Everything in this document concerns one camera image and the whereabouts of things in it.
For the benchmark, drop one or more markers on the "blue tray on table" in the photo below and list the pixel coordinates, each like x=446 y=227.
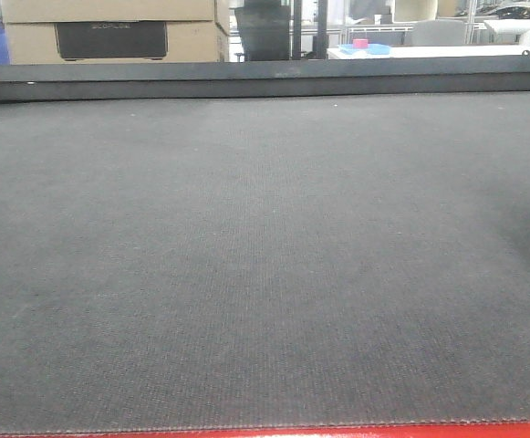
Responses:
x=368 y=50

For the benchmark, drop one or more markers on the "dark conveyor side rail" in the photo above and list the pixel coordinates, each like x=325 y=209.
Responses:
x=266 y=79

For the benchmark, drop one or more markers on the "dark conveyor belt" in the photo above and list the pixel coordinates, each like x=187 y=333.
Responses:
x=197 y=264

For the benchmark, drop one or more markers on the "lower cardboard box black label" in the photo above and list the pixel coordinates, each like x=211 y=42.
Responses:
x=116 y=42

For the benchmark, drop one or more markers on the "white plastic tub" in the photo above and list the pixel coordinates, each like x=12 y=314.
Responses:
x=410 y=11

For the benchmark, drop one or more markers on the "pink block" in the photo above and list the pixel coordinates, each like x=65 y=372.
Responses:
x=360 y=43

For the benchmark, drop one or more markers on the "upper cardboard box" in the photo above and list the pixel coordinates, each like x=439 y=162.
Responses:
x=51 y=11

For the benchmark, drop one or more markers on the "grey office chair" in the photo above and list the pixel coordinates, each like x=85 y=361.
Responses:
x=437 y=33

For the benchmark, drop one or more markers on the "black mesh office chair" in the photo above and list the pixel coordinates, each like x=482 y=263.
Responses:
x=264 y=29

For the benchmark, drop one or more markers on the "white table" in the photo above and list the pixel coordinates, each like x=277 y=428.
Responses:
x=455 y=51

